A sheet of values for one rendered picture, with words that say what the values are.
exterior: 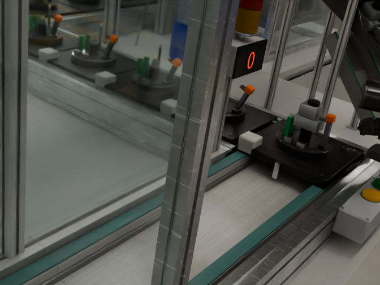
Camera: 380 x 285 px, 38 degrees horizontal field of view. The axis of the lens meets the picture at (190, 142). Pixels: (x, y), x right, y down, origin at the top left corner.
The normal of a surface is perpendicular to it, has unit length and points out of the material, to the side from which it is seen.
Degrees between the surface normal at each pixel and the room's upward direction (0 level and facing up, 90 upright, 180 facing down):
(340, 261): 0
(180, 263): 90
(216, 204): 0
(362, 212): 0
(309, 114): 90
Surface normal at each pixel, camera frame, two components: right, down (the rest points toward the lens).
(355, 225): -0.59, 0.27
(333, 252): 0.14, -0.89
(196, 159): 0.80, 0.36
